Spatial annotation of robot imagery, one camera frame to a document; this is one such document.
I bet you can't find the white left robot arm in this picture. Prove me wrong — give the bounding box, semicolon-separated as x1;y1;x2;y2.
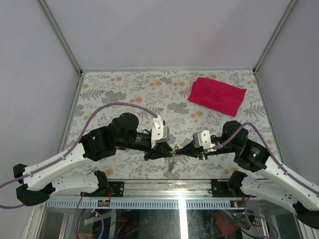
13;113;172;206

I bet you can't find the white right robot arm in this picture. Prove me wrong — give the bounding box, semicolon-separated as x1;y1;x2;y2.
176;120;319;229

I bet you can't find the white slotted cable duct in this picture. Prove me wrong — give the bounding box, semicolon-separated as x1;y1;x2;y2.
46;199;244;210

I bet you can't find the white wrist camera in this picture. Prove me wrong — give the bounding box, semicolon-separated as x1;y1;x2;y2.
151;116;169;148
193;130;215;152

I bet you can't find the metal key organiser with rings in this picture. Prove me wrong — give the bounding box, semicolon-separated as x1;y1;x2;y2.
168;144;178;172

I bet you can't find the aluminium mounting rail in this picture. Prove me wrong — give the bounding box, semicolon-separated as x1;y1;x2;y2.
49;178;305;199

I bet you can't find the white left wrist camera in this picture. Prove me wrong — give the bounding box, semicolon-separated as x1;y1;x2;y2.
151;116;169;148

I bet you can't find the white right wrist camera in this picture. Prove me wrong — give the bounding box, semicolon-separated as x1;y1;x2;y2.
193;130;215;152

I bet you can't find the pink folded cloth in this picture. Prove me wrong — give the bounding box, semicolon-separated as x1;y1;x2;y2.
188;77;247;117

